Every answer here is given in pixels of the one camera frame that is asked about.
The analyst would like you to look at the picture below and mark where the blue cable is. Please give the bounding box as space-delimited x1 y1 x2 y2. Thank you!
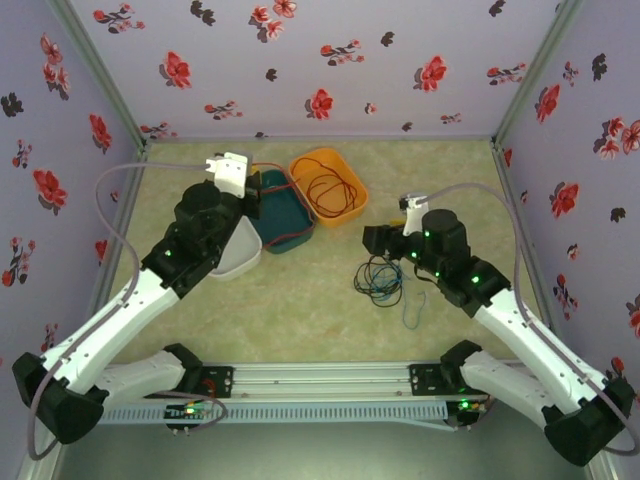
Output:
367 252 404 308
367 264 401 296
401 289 428 331

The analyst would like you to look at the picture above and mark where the black cable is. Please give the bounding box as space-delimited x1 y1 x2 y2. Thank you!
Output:
353 252 405 309

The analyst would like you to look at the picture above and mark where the white plastic bin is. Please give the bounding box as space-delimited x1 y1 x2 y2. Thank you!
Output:
208 214 263 281

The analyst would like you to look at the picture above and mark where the orange plastic bin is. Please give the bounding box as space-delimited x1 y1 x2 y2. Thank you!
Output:
288 146 370 230

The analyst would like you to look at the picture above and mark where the dark green plastic bin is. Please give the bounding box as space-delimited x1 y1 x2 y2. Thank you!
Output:
248 168 317 255

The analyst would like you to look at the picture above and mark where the small circuit board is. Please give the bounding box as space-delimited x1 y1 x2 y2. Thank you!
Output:
447 397 494 427
164 399 226 426

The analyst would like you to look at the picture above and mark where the grey right arm camera cable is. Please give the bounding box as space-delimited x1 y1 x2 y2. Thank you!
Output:
422 182 640 456

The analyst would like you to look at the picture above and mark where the grey arm camera cable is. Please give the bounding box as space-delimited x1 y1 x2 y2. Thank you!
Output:
27 162 211 461
422 182 640 456

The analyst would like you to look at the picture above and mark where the aluminium frame floor rail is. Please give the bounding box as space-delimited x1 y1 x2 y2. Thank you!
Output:
84 142 154 361
491 141 556 331
144 133 496 146

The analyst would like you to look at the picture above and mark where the grey left arm camera cable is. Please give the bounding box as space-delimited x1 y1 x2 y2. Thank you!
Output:
27 162 211 461

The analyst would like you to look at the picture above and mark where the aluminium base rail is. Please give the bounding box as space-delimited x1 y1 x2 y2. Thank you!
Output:
102 360 496 402

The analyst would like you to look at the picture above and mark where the grey base cable loop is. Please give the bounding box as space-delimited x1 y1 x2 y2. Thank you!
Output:
164 397 229 437

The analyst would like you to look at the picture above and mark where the aluminium frame post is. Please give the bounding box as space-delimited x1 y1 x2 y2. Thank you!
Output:
492 0 586 146
47 0 150 149

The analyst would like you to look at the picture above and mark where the white slotted cable duct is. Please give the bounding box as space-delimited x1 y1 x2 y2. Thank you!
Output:
102 403 449 424

